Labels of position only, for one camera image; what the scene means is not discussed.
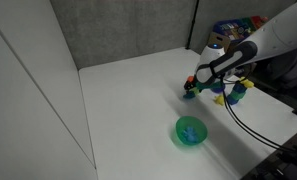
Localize yellow toy figure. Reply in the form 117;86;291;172
240;77;254;88

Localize yellow spiky toy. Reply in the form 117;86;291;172
214;94;225;106

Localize light green house block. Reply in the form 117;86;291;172
192;87;202;95

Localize blue elephant toy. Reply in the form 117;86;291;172
182;126;199;143

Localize colourful toy sorting box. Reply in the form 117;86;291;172
208;16;269;52

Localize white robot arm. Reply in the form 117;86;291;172
184;2;297;93

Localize green plastic bowl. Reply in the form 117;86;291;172
175;116;208;146

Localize dark blue square block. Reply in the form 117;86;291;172
233;83;247;94

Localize small orange toy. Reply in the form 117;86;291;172
187;76;194;83

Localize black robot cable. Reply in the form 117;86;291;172
221;78;297;154

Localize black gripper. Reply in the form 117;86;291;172
184;80;208;92

